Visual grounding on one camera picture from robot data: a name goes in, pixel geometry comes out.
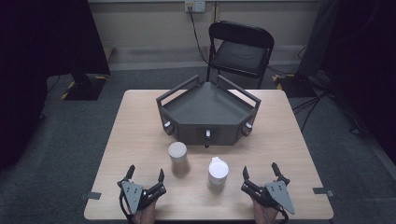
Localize right hand-held gripper cable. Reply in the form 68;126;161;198
274;205;291;224

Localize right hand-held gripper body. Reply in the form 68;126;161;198
240;176;296;216

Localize white wall socket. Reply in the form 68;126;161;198
184;0;206;14

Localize grey upright panel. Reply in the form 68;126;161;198
296;0;341;78

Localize person's left hand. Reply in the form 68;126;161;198
134;200;159;224

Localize white lidded container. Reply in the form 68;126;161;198
207;156;230;188

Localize person's right hand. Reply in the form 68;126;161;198
251;199;280;224

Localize black wall socket cable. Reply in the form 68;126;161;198
187;6;210;65

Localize hand-held gripper cable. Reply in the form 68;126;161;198
274;205;291;224
119;189;134;224

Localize grey tape piece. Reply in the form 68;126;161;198
78;191;103;201
312;187;336;198

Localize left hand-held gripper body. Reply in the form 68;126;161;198
117;179;167;216

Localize black stand base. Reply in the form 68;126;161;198
60;73;109;102
272;72;318;99

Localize black floor cables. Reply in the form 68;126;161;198
291;90;363;136

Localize clear jar with white lid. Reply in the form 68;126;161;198
167;141;191;175

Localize black curtain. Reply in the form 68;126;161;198
0;0;112;172
320;0;396;157

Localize black folding chair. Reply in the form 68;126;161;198
205;20;276;90

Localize left hand-held gripper cable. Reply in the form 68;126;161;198
119;189;134;224

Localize dark grey corner rack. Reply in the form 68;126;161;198
155;74;262;149

